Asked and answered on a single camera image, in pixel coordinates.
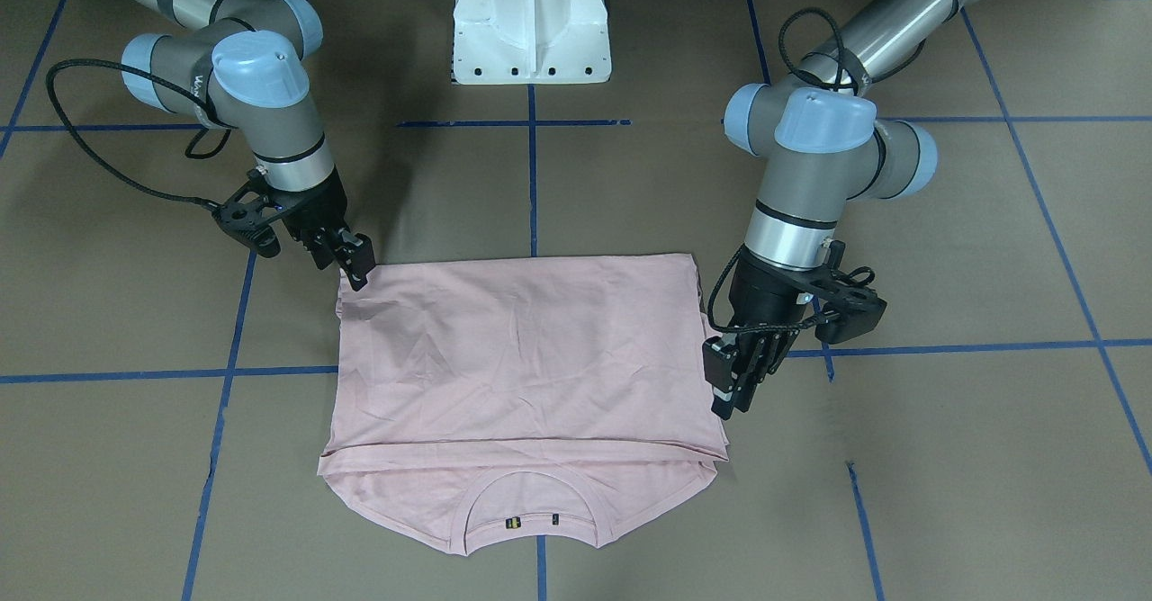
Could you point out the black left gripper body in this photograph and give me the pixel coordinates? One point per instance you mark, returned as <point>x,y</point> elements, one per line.
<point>759,296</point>

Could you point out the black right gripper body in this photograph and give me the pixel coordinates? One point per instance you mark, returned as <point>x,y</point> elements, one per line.
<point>317,208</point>

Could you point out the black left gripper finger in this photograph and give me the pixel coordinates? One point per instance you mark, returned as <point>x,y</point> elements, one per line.
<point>759,354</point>
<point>720,361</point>

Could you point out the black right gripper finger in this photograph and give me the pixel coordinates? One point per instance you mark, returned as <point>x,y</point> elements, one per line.
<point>319,250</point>
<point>354,255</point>

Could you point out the pink Snoopy t-shirt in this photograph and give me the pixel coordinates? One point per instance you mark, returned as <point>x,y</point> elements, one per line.
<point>483,401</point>

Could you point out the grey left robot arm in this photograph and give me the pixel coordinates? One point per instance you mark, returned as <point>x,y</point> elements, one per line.
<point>824,146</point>

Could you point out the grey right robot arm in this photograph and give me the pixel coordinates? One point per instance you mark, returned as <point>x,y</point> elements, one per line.
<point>241,68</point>

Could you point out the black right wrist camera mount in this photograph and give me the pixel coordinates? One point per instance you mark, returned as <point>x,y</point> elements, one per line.
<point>248,217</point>

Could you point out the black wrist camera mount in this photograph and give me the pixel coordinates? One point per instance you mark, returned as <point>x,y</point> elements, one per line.
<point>248,217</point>
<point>850,307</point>

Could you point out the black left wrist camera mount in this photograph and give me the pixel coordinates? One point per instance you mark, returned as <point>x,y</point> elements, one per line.
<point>850,307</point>

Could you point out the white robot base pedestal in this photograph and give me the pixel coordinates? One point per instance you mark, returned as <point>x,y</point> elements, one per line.
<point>531,42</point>

